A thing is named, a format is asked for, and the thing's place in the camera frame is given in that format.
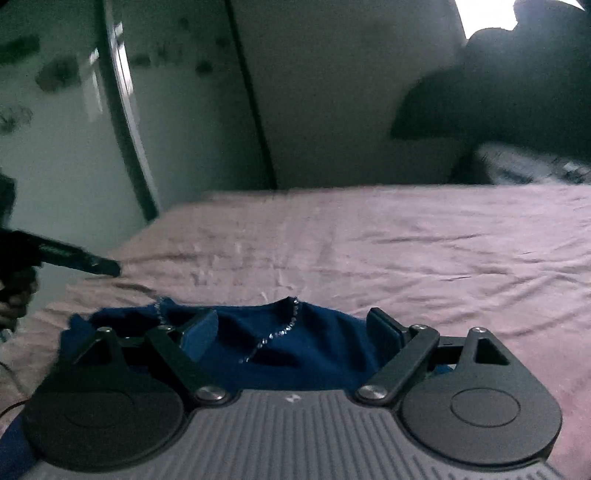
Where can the bright window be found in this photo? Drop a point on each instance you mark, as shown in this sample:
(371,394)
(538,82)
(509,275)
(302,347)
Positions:
(485,16)

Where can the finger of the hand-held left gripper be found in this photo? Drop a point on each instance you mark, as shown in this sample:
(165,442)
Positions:
(74,256)

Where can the person's left hand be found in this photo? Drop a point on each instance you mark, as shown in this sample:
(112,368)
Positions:
(14,307)

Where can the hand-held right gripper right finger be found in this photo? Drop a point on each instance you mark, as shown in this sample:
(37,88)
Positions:
(382,333)

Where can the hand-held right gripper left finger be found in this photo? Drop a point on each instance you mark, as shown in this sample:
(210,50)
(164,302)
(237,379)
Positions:
(201,333)

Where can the patterned pillow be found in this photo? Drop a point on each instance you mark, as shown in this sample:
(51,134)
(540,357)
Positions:
(526,166)

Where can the blue beaded-neckline top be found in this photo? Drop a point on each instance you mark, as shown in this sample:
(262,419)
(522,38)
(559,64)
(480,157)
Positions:
(300,350)

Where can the white cabinet with floral decals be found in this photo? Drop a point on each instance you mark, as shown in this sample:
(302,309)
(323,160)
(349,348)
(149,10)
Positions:
(194,120)

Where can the pink bed sheet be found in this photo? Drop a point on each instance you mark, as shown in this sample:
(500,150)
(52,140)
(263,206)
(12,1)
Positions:
(392,249)

